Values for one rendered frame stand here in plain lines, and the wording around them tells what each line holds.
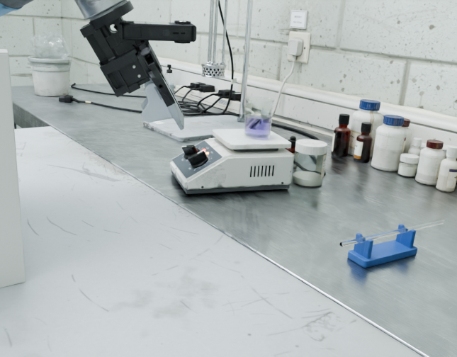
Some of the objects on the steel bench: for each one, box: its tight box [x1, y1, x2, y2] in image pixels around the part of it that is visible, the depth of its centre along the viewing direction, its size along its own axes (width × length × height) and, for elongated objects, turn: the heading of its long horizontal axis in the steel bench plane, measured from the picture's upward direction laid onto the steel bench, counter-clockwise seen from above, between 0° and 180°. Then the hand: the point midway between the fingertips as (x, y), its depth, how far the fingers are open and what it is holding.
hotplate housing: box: [170, 138, 294, 194], centre depth 92 cm, size 22×13×8 cm, turn 98°
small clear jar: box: [397, 154, 419, 178], centre depth 104 cm, size 4×4×4 cm
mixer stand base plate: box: [143, 115, 244, 141], centre depth 136 cm, size 30×20×1 cm, turn 116°
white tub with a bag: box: [28, 31, 72, 96], centre depth 169 cm, size 14×14×21 cm
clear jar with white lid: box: [292, 139, 327, 188], centre depth 94 cm, size 6×6×8 cm
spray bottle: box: [164, 64, 174, 93], centre depth 192 cm, size 4×4×11 cm
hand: (181, 117), depth 83 cm, fingers closed
